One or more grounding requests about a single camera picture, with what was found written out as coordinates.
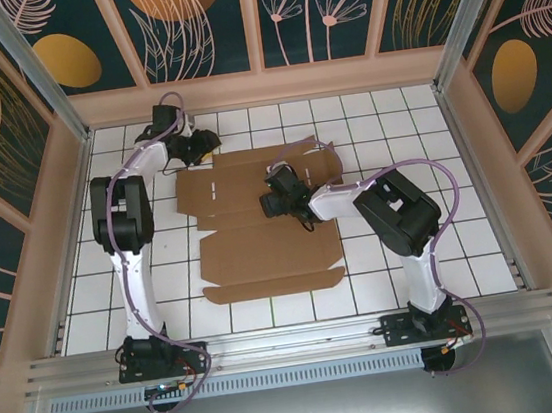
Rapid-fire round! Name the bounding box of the brown cardboard box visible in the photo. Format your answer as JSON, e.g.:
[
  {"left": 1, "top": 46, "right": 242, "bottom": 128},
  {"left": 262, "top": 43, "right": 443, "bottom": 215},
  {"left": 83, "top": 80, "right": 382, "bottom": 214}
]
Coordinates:
[{"left": 168, "top": 131, "right": 359, "bottom": 310}]

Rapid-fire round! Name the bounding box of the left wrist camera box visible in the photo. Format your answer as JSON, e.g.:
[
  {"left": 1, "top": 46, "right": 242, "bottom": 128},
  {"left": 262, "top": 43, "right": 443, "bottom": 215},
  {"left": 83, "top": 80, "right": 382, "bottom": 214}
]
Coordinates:
[{"left": 177, "top": 109, "right": 199, "bottom": 140}]

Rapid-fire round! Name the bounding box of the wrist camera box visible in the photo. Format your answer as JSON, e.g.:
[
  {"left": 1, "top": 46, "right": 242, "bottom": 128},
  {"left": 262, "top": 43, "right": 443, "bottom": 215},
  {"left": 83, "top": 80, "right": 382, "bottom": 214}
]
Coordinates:
[
  {"left": 177, "top": 109, "right": 199, "bottom": 140},
  {"left": 263, "top": 160, "right": 294, "bottom": 179}
]

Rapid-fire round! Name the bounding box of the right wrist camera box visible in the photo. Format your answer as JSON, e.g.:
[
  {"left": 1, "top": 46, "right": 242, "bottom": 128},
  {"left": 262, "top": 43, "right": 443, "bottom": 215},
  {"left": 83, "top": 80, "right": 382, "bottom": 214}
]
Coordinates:
[{"left": 263, "top": 160, "right": 294, "bottom": 179}]

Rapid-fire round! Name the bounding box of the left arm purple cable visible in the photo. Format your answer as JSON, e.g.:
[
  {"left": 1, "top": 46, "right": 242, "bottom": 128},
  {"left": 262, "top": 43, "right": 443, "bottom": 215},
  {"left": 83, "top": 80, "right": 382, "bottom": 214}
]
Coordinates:
[{"left": 91, "top": 90, "right": 226, "bottom": 413}]

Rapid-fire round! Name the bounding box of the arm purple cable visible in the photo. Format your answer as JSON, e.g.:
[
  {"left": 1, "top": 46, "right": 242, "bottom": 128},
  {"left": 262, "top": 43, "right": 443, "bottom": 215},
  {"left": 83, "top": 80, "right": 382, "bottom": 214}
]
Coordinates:
[
  {"left": 91, "top": 90, "right": 226, "bottom": 413},
  {"left": 265, "top": 120, "right": 494, "bottom": 396}
]

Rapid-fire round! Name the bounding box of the pink flowers wall panel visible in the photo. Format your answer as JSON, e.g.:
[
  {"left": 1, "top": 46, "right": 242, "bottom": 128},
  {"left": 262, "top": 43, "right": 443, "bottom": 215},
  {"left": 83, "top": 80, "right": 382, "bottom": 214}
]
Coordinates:
[{"left": 253, "top": 0, "right": 402, "bottom": 72}]

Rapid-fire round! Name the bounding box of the aluminium side rail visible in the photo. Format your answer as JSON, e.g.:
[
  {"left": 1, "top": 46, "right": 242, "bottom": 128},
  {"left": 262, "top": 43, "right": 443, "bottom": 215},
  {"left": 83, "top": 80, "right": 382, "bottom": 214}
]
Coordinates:
[
  {"left": 23, "top": 130, "right": 121, "bottom": 359},
  {"left": 434, "top": 79, "right": 537, "bottom": 300}
]

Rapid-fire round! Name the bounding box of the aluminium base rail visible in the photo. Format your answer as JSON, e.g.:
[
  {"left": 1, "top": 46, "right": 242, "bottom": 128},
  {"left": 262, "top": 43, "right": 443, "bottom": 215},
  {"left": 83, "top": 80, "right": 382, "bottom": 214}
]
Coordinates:
[{"left": 19, "top": 288, "right": 552, "bottom": 399}]

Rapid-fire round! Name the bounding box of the orange oval feather wall panel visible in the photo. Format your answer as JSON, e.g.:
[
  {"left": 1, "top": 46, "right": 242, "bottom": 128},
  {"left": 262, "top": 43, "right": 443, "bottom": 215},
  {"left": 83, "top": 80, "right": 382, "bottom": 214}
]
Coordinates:
[
  {"left": 454, "top": 0, "right": 552, "bottom": 161},
  {"left": 3, "top": 0, "right": 148, "bottom": 104}
]

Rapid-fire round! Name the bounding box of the aluminium corner post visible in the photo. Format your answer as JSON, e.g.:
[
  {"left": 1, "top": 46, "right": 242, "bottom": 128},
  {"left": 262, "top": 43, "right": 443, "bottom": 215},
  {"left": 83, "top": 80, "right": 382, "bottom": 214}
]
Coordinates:
[
  {"left": 421, "top": 0, "right": 514, "bottom": 92},
  {"left": 0, "top": 0, "right": 93, "bottom": 154}
]

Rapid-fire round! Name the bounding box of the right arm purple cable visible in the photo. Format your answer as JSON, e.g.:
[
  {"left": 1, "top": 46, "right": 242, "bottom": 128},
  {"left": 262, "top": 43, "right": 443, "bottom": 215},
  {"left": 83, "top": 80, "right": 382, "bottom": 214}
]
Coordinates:
[{"left": 265, "top": 120, "right": 494, "bottom": 396}]

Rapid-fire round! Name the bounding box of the slotted grey cable duct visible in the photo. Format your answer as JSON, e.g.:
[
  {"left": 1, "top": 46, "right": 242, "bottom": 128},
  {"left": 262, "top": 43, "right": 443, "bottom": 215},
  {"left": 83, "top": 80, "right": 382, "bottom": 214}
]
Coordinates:
[{"left": 46, "top": 348, "right": 426, "bottom": 413}]

